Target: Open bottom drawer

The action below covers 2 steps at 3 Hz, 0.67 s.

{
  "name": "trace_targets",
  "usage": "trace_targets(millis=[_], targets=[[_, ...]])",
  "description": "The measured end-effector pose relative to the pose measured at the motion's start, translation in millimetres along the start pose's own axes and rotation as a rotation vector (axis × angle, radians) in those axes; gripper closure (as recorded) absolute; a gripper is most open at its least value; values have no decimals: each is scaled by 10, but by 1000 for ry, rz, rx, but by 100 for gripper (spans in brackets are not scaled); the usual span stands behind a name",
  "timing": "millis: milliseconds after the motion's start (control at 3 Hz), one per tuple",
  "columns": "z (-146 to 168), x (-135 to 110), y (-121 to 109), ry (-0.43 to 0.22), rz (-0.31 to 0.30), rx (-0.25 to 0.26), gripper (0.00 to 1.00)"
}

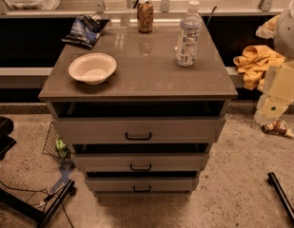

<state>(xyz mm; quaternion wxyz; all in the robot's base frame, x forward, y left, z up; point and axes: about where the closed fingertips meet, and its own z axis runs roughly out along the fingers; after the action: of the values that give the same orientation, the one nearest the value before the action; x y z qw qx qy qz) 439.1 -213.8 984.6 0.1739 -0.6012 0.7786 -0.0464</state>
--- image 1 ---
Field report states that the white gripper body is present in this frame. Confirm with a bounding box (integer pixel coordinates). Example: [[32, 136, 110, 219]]
[[254, 60, 294, 125]]

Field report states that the grey bottom drawer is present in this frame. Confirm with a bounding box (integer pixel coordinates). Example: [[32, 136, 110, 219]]
[[85, 178, 199, 193]]

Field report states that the grey drawer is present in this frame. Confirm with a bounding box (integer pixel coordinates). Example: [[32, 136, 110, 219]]
[[85, 178, 199, 193], [72, 153, 208, 172], [53, 118, 225, 144]]

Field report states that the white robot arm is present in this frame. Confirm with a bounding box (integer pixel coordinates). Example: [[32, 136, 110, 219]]
[[254, 0, 294, 125]]

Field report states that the grey top drawer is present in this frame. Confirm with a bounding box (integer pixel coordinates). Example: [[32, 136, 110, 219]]
[[53, 118, 225, 144]]

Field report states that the grey drawer cabinet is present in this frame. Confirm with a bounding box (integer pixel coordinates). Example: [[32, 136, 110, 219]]
[[38, 12, 239, 198]]

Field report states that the grey middle drawer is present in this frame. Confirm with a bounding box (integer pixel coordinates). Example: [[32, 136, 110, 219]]
[[72, 153, 208, 172]]

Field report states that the yellow cloth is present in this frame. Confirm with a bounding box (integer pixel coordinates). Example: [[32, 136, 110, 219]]
[[233, 45, 285, 91]]

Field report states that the brown snack wrapper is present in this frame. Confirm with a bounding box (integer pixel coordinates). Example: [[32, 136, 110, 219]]
[[261, 120, 294, 139]]

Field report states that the clear plastic water bottle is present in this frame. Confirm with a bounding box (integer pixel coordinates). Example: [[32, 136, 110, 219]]
[[176, 0, 202, 67]]

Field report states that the black bar right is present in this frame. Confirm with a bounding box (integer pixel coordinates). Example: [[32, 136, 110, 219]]
[[267, 172, 294, 228]]

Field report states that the orange soda can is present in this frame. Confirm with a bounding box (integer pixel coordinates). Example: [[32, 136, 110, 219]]
[[137, 0, 153, 33]]

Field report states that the white paper bowl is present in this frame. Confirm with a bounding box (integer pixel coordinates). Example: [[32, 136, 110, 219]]
[[69, 53, 116, 85]]

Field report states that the blue chip bag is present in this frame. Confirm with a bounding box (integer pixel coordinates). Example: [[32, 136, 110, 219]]
[[62, 13, 109, 48]]

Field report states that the green object in basket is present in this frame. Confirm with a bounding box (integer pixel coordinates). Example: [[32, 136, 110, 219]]
[[55, 138, 67, 158]]

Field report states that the black chair base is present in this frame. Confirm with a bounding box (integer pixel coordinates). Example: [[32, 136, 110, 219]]
[[0, 116, 16, 161]]

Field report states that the black stand leg left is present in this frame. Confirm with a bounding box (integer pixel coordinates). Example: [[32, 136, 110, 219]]
[[0, 180, 75, 228]]

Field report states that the wire mesh basket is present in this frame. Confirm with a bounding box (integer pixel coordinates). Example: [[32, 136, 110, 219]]
[[43, 123, 71, 163]]

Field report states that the black floor cable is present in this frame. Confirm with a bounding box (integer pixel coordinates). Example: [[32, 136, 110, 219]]
[[0, 174, 75, 228]]

